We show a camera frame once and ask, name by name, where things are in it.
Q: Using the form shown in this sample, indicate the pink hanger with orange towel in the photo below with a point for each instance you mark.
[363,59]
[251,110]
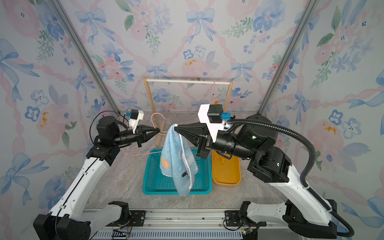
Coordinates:
[214,98]

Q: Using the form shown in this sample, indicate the wooden hanger rack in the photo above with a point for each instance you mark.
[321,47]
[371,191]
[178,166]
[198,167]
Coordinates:
[154,118]

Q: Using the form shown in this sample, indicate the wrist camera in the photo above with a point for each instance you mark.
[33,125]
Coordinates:
[135,115]
[215,118]

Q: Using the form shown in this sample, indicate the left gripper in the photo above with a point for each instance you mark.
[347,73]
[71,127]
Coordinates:
[142,136]

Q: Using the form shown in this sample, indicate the yellow plastic tray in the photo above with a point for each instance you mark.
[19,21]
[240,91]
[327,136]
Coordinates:
[226,172]

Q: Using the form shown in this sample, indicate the right aluminium corner post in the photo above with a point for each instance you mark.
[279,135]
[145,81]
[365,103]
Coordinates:
[291,47]

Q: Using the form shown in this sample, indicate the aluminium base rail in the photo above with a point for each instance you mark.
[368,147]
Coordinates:
[174,224]

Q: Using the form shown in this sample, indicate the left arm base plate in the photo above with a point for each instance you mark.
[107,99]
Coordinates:
[136,219]

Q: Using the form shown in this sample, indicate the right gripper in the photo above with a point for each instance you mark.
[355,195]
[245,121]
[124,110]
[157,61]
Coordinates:
[205,141]

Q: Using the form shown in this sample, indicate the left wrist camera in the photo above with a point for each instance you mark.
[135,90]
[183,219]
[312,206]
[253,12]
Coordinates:
[135,115]

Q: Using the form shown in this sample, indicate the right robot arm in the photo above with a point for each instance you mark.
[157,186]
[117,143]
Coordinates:
[253,139]

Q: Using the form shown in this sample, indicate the light blue towel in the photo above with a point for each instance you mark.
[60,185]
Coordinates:
[178,162]

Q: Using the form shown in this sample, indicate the aluminium corner post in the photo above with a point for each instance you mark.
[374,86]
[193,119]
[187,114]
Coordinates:
[62,15]
[291,47]

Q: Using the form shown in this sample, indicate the left aluminium corner post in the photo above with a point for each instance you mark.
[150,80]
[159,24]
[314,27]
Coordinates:
[62,15]

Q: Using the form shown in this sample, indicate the teal plastic basket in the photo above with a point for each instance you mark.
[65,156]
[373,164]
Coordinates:
[155,183]

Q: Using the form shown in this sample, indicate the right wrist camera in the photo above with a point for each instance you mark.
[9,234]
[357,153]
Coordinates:
[215,118]

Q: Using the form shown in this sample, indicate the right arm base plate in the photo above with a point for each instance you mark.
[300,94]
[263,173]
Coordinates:
[232,219]

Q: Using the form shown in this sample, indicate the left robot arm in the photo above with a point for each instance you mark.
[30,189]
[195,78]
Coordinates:
[66,220]

